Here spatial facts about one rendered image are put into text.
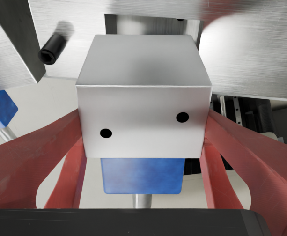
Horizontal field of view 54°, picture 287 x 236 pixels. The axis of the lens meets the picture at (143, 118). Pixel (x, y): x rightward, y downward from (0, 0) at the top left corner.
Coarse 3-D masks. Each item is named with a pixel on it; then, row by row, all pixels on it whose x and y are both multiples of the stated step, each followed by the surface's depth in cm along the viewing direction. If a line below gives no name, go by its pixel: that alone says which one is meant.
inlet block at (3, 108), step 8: (0, 96) 26; (8, 96) 27; (0, 104) 26; (8, 104) 27; (0, 112) 26; (8, 112) 27; (0, 120) 26; (8, 120) 27; (0, 128) 28; (8, 128) 29; (0, 136) 29; (8, 136) 29; (16, 136) 30
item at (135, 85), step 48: (96, 48) 13; (144, 48) 13; (192, 48) 13; (96, 96) 10; (144, 96) 10; (192, 96) 10; (96, 144) 12; (144, 144) 12; (192, 144) 12; (144, 192) 15
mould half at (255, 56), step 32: (32, 0) 15; (64, 0) 15; (96, 0) 15; (128, 0) 15; (160, 0) 14; (192, 0) 14; (224, 0) 14; (256, 0) 14; (64, 32) 16; (96, 32) 16; (224, 32) 15; (256, 32) 15; (64, 64) 18; (224, 64) 16; (256, 64) 16
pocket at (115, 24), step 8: (104, 16) 15; (112, 16) 17; (120, 16) 18; (128, 16) 18; (136, 16) 18; (144, 16) 18; (112, 24) 17; (120, 24) 18; (128, 24) 18; (136, 24) 18; (144, 24) 18; (152, 24) 18; (160, 24) 18; (168, 24) 18; (176, 24) 18; (184, 24) 18; (192, 24) 18; (200, 24) 17; (112, 32) 18; (120, 32) 19; (128, 32) 19; (136, 32) 19; (144, 32) 19; (152, 32) 18; (160, 32) 18; (168, 32) 18; (176, 32) 18; (184, 32) 18; (192, 32) 18; (200, 32) 16
